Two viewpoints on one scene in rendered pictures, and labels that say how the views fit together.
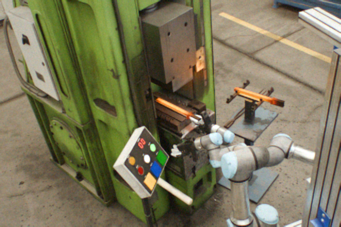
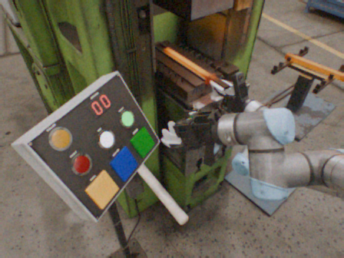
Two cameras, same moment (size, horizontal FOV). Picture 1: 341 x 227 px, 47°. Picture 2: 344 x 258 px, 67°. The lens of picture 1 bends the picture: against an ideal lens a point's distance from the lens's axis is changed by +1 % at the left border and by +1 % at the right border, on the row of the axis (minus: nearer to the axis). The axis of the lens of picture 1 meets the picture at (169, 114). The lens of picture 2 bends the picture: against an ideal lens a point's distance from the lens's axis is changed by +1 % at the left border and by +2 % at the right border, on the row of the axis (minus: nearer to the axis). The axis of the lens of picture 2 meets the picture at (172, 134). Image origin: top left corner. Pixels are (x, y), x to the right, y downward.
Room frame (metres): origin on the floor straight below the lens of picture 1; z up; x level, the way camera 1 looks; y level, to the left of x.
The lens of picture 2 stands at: (1.23, -0.05, 1.61)
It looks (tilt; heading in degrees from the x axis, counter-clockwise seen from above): 45 degrees down; 5
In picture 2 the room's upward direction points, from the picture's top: straight up
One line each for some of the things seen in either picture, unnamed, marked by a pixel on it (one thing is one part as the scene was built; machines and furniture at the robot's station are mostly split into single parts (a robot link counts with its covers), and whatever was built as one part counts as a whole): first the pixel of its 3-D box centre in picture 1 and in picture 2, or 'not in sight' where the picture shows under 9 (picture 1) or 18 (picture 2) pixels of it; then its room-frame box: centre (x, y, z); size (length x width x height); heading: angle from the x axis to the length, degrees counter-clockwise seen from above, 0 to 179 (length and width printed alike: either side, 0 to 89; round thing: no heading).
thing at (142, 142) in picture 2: (161, 158); (142, 142); (1.79, 0.09, 1.01); 0.07 x 0.05 x 0.07; 156
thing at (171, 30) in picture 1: (160, 35); not in sight; (2.37, -0.01, 1.56); 0.42 x 0.39 x 0.40; 41
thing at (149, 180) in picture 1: (149, 181); (102, 189); (1.61, 0.17, 1.01); 0.07 x 0.05 x 0.07; 156
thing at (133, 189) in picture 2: (151, 196); (134, 186); (2.03, 0.23, 0.36); 0.09 x 0.07 x 0.12; 131
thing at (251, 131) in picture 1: (249, 121); (292, 109); (2.39, -0.63, 0.70); 0.40 x 0.30 x 0.02; 136
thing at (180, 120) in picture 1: (166, 110); (175, 67); (2.34, 0.02, 0.96); 0.42 x 0.20 x 0.09; 41
